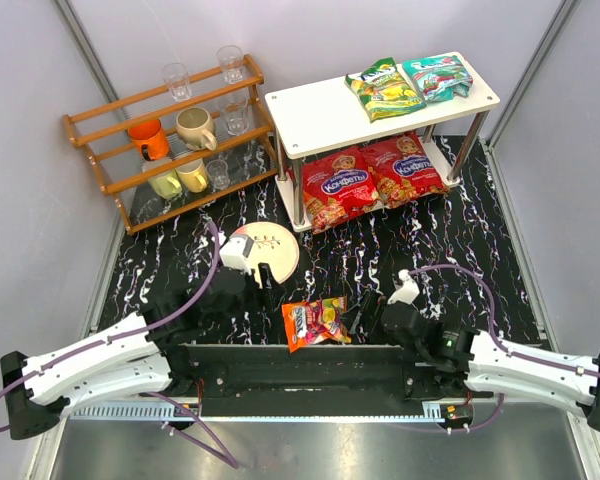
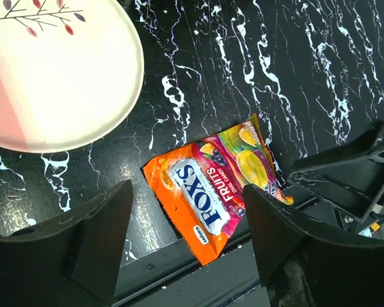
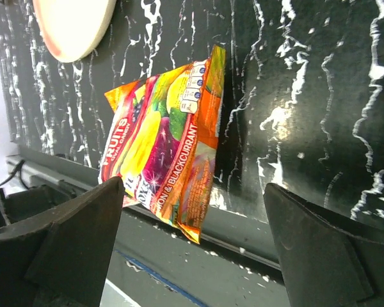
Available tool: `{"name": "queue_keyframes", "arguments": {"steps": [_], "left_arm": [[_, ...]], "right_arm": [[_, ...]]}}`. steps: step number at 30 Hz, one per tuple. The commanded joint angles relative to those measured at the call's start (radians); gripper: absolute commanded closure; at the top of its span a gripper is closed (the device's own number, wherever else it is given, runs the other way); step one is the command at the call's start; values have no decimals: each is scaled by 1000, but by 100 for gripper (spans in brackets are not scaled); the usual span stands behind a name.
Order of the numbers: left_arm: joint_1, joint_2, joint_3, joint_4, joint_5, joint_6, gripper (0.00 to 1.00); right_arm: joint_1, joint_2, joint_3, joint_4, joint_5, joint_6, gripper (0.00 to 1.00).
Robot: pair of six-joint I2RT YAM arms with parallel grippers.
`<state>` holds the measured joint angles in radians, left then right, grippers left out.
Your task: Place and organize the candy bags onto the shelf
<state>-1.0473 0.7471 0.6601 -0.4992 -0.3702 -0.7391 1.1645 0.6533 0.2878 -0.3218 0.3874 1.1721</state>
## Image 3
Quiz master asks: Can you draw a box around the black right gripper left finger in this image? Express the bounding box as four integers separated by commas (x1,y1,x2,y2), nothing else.
0,177,124,306

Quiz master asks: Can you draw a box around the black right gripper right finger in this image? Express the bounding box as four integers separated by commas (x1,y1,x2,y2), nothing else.
264,184,384,307

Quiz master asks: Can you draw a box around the orange candy bag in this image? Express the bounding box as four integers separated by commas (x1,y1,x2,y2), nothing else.
98,46,226,242

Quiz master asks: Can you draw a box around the pink round plate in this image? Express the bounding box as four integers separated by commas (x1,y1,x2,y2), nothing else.
33,0,116,63

